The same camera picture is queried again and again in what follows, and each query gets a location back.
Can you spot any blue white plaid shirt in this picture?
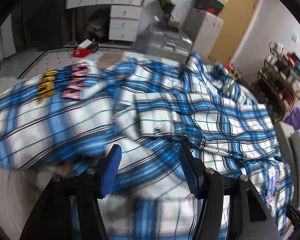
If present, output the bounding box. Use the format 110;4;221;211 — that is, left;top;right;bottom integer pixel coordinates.
0;53;294;239

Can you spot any grey bed headboard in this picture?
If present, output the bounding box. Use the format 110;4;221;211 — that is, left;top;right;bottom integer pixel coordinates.
274;121;295;170

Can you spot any purple bag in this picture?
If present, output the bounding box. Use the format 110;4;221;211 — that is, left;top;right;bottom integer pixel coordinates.
283;107;300;131

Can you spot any wooden shoe rack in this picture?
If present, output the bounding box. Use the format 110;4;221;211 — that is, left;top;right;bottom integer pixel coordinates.
251;41;300;123

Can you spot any red box on floor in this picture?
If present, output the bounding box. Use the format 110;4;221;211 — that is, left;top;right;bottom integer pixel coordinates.
72;39;99;58

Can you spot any black wardrobe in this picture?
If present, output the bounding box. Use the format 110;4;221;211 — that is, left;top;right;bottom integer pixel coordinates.
12;0;72;52

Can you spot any silver aluminium suitcase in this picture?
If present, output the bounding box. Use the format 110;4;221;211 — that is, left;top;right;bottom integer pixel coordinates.
136;23;193;58

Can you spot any white drawer desk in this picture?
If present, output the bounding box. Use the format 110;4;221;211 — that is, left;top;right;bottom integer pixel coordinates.
65;0;144;42

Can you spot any wooden door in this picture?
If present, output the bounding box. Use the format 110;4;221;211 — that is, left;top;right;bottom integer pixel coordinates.
209;0;259;62

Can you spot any black red shoe box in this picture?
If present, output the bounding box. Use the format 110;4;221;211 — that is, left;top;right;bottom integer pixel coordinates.
194;0;226;16

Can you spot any wrapped flower bouquet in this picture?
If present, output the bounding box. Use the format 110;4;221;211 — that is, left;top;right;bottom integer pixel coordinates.
158;0;175;23

